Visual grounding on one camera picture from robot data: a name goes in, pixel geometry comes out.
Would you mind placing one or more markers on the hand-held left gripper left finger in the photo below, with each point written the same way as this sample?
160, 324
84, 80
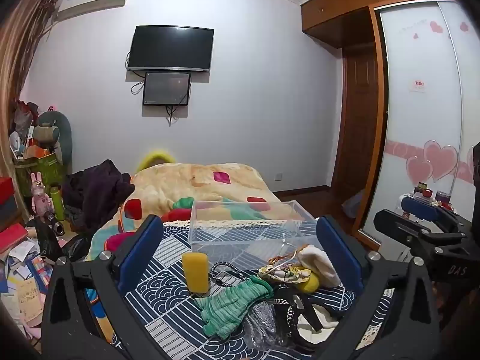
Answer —
140, 249

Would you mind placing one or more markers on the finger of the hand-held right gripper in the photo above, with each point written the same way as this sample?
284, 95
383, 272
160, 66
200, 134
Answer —
397, 223
420, 208

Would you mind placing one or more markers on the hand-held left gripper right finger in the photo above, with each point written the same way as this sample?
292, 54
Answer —
339, 255

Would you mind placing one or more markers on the yellow soft ball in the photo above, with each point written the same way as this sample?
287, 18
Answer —
309, 283

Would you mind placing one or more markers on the red cup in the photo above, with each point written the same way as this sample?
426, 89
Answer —
427, 192

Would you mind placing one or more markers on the white knitted sock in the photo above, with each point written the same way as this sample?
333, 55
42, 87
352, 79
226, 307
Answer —
322, 264

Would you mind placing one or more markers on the purple glass cup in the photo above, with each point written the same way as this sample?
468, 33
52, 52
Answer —
442, 196

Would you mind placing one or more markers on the navy wave patterned bedsheet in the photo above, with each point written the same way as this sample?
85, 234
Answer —
165, 292

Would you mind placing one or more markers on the yellow sponge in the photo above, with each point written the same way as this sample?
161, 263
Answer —
195, 273

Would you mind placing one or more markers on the yellow patterned cloth pouch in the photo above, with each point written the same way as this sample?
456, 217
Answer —
279, 272

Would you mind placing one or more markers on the white cloth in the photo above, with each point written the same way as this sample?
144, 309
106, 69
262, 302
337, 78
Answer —
324, 317

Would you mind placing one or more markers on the dark clothes pile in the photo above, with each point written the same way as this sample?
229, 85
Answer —
99, 189

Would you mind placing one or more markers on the black flashlight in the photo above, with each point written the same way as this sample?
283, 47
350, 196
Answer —
56, 225

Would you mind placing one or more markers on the frosted sliding door with hearts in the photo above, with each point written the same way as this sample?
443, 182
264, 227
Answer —
423, 120

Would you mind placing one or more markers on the black plastic bag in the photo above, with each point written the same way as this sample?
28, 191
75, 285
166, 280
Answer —
48, 243

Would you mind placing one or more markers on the green bottle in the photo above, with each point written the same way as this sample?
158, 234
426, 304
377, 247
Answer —
58, 204

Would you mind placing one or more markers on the clear plastic storage box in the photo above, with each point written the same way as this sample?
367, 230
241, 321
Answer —
240, 228

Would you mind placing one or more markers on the green knitted glove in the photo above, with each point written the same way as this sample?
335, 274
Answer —
228, 303

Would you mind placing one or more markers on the grey glittery cloth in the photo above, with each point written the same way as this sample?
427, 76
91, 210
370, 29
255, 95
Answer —
260, 324

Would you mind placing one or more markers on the brown wooden door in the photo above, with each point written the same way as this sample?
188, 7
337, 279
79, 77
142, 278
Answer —
356, 120

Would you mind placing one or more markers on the pink rabbit figure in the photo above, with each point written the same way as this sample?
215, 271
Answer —
40, 198

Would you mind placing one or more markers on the red label sticker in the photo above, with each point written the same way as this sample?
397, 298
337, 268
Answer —
419, 83

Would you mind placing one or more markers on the pile of scattered papers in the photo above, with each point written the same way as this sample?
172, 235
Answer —
22, 288

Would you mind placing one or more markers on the green shopping bag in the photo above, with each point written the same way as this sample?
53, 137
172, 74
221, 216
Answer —
41, 170

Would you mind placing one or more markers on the red book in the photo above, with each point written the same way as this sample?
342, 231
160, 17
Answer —
11, 238

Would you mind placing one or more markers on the grey green plush toy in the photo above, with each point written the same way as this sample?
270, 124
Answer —
56, 131

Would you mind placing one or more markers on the red box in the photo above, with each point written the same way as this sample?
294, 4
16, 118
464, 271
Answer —
6, 191

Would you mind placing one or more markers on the wooden wardrobe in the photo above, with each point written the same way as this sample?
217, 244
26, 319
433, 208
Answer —
337, 7

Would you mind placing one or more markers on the brown striped curtain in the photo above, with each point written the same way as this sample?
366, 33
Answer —
22, 45

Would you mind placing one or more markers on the white air conditioner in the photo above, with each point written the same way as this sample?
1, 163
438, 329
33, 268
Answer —
90, 2

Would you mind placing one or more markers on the small black wall monitor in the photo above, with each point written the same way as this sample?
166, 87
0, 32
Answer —
166, 88

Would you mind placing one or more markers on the wall mounted black television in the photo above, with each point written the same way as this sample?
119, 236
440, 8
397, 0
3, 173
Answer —
170, 47

